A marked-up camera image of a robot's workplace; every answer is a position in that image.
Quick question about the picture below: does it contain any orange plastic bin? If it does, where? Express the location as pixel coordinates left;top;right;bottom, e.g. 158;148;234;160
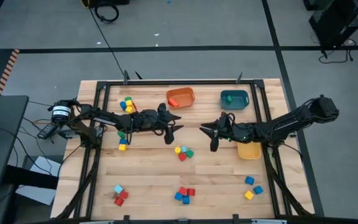
165;86;196;110

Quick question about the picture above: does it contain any black computer tower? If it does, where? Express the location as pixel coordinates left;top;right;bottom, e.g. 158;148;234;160
308;0;358;50

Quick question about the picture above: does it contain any black coiled cable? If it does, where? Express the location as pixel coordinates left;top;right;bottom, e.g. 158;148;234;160
93;2;120;24

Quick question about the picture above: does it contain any black floor tape line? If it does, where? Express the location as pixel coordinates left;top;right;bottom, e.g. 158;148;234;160
14;45;358;54
260;0;325;217

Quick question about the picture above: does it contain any long black floor cable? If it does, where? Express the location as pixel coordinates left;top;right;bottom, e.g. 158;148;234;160
87;6;129;77

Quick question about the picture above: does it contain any yellow plastic bin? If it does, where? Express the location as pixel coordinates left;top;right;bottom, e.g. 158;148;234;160
237;141;262;161

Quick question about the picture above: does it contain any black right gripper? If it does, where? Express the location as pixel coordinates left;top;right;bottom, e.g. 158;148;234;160
200;113;246;141

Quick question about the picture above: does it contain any orange black hazard tape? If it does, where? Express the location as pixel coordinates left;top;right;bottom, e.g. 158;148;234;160
0;48;21;96

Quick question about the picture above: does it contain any grey teal plastic bin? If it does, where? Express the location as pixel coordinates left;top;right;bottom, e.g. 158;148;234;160
219;90;250;111

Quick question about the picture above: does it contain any black power adapter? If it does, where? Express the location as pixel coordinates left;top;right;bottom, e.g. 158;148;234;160
37;124;55;139

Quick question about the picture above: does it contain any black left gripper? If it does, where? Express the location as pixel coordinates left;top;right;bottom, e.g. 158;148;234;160
141;103;185;133

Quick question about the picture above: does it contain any black power cable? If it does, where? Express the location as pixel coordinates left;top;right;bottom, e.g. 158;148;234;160
318;39;357;65

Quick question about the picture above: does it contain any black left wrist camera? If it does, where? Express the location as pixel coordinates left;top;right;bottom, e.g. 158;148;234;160
163;126;175;146

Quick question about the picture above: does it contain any black metal table frame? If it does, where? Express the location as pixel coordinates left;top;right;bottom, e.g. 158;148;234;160
54;70;315;224

